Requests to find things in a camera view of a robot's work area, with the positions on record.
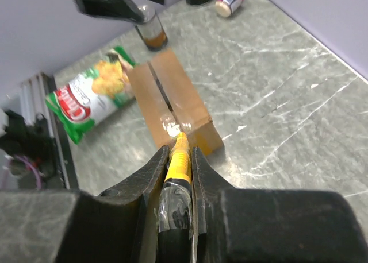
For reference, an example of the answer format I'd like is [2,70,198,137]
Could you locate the purple yogurt cup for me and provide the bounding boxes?
[215,0,244,18]

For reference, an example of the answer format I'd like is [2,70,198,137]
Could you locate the tin food can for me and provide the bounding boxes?
[135,5,168,51]

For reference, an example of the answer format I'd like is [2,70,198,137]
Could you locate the yellow utility knife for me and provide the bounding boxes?
[156,132,193,262]

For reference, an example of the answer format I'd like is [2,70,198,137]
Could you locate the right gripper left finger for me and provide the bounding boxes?
[55,146,169,262]

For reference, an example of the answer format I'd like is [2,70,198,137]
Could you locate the brown cardboard express box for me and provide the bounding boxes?
[128,49,223,156]

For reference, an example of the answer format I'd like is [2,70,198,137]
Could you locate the green Chuba chips bag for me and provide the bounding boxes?
[45,46,136,144]

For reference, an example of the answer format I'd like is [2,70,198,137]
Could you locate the aluminium rail frame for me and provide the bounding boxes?
[21,72,79,189]

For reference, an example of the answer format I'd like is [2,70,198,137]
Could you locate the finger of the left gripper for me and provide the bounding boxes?
[74,0,164,24]

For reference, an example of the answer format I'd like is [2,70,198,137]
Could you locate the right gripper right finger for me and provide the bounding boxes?
[192,148,367,262]

